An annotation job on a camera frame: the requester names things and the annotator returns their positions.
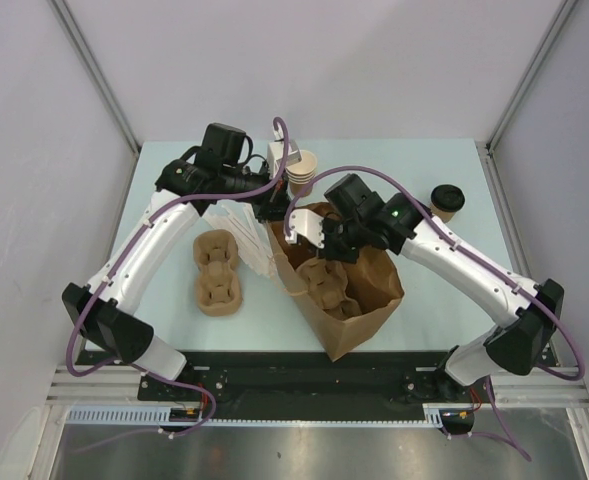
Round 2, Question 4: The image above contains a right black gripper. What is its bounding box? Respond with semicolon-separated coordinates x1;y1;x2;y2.
309;215;369;265

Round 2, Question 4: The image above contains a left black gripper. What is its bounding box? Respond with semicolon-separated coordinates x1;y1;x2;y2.
221;162;294;224

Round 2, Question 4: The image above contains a brown paper bag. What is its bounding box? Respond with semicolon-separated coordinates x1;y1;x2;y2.
266;221;405;361

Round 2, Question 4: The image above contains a pulp cup carrier tray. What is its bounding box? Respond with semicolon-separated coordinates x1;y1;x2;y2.
193;229;243;317

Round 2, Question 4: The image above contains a black plastic cup lid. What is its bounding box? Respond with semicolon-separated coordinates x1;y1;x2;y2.
430;184;465;213

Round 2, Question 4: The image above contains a brown paper coffee cup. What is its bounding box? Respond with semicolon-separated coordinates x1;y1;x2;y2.
429;201;457;224

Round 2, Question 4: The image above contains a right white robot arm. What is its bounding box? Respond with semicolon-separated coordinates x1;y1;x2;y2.
324;174;565;401

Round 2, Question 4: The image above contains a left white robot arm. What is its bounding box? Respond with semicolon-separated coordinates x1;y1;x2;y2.
62;117;294;400

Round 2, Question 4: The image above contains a stack of paper cups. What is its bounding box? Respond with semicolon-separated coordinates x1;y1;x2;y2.
286;150;318;195

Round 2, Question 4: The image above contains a bundle of wrapped straws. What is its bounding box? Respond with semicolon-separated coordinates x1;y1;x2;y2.
203;204;276;278

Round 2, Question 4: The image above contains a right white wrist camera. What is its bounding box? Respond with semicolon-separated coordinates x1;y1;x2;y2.
284;209;325;249

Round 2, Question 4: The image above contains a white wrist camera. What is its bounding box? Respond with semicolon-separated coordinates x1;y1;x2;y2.
266;131;302;178
284;209;325;249

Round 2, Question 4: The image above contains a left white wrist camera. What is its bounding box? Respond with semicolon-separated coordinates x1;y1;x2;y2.
266;131;302;178

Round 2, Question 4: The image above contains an aluminium frame post right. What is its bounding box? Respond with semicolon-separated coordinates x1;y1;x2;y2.
488;0;578;146

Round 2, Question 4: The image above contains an aluminium frame post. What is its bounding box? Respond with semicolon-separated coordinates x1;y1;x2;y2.
47;0;142;156
488;0;578;146

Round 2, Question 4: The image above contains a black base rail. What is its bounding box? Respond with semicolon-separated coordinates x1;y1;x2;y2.
76;349;558;421

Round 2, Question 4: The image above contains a white slotted cable duct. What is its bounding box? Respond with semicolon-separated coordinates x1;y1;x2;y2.
66;405;473;429

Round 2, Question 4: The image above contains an aluminium frame post left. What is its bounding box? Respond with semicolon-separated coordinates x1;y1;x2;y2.
47;0;142;156

